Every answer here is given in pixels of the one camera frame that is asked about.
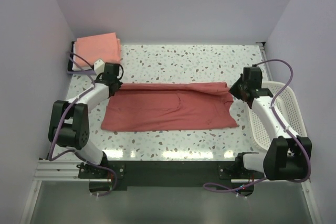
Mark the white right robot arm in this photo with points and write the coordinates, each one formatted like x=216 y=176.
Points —
x=288 y=155

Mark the white perforated plastic basket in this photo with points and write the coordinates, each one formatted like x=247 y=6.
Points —
x=287 y=104

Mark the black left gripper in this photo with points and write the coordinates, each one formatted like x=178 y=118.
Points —
x=119 y=83

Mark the folded black t-shirt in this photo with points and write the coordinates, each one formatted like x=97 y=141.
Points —
x=70 y=58

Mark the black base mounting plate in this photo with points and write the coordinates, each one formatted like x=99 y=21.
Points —
x=125 y=184

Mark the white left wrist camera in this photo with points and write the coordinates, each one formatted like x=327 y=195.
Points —
x=99 y=66

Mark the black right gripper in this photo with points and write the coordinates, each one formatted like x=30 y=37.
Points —
x=233 y=89

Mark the aluminium right side rail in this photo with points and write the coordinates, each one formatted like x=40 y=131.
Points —
x=261 y=46

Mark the red t-shirt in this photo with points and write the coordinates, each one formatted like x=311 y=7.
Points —
x=139 y=107

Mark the folded salmon pink t-shirt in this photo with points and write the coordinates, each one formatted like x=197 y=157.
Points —
x=106 y=47

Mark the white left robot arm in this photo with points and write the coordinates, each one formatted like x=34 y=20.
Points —
x=69 y=123

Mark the folded lavender t-shirt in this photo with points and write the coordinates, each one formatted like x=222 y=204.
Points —
x=89 y=72

